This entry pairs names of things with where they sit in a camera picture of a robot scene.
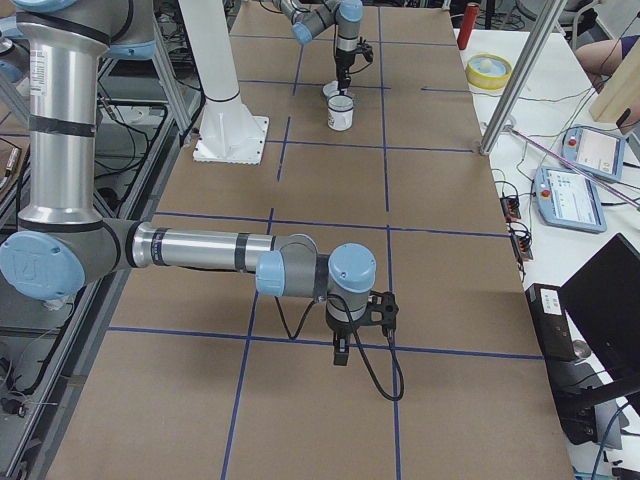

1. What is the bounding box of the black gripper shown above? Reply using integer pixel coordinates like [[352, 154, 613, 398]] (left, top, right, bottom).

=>
[[335, 49, 356, 95], [327, 317, 359, 366]]

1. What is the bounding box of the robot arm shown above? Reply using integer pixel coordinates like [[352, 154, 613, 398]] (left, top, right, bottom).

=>
[[1, 1, 376, 365], [260, 0, 374, 96]]

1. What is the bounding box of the white enamel mug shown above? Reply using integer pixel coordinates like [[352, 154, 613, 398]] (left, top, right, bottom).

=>
[[328, 108, 354, 131]]

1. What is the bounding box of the yellow tape roll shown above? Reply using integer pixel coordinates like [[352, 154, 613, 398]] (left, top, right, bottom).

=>
[[465, 53, 513, 91]]

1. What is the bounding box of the red cylinder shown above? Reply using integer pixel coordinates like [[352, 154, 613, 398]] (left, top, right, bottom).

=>
[[457, 2, 479, 51]]

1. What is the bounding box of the orange circuit board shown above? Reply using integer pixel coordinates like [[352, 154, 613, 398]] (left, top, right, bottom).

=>
[[500, 195, 521, 222], [510, 230, 533, 262]]

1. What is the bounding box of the black computer box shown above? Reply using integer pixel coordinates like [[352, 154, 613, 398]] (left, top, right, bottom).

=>
[[525, 283, 592, 363]]

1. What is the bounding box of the near teach pendant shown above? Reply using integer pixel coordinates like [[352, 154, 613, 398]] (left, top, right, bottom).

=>
[[534, 166, 607, 233]]

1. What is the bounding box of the teach pendant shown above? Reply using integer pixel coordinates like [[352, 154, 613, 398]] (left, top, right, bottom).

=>
[[562, 125, 625, 181], [534, 166, 607, 233]]

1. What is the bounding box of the seated person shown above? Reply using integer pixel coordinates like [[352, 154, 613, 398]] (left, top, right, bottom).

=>
[[575, 35, 639, 91]]

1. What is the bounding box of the black monitor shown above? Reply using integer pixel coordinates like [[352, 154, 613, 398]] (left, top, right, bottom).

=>
[[555, 233, 639, 420]]

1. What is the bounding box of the far teach pendant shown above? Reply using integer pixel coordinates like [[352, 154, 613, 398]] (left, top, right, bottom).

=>
[[562, 125, 625, 181]]

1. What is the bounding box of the wooden board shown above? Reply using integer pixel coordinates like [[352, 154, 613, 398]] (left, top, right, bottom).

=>
[[589, 43, 639, 133]]

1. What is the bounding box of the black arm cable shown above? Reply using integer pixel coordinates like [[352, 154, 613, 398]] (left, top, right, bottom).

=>
[[272, 294, 406, 401]]

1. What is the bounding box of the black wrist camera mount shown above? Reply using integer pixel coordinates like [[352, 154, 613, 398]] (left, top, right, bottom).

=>
[[356, 40, 374, 64], [359, 291, 399, 339]]

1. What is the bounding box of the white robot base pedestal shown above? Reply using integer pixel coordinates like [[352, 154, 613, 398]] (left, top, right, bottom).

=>
[[179, 0, 269, 165]]

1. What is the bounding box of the aluminium frame post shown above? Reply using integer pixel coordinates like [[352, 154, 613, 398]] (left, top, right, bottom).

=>
[[479, 0, 566, 156]]

